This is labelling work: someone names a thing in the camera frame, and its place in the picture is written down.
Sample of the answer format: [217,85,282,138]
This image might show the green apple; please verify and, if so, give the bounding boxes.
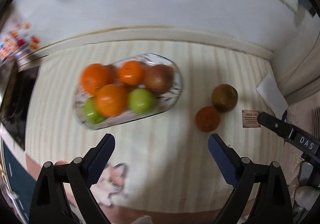
[82,97,105,125]
[128,88,156,113]

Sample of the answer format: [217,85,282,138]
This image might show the dark orange persimmon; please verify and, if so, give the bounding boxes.
[195,106,221,132]

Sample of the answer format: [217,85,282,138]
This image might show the orange tangerine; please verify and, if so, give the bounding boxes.
[95,84,128,117]

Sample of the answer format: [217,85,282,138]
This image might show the brown green round fruit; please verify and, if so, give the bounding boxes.
[211,84,238,113]

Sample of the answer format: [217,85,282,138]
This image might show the large orange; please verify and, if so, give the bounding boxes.
[80,63,114,96]

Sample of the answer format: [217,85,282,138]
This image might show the small orange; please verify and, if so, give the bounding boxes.
[117,60,145,86]

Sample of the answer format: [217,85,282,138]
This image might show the brown red apple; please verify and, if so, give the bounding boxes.
[143,64,174,94]

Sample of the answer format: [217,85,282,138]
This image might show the small brown card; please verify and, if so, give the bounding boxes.
[242,110,261,128]

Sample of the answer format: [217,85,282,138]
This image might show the white paper sheet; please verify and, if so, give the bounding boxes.
[256,74,289,119]

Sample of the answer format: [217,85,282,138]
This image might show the striped cat table mat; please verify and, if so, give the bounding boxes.
[25,41,284,223]

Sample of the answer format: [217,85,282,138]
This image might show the floral oval ceramic plate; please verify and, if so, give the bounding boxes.
[73,53,183,130]

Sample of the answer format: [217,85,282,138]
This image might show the black induction cooktop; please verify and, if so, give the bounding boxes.
[2,66,40,151]

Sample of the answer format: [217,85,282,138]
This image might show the black plug charger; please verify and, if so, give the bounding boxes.
[298,0,316,17]

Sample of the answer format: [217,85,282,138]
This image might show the colourful wall stickers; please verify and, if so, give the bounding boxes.
[1,15,41,61]

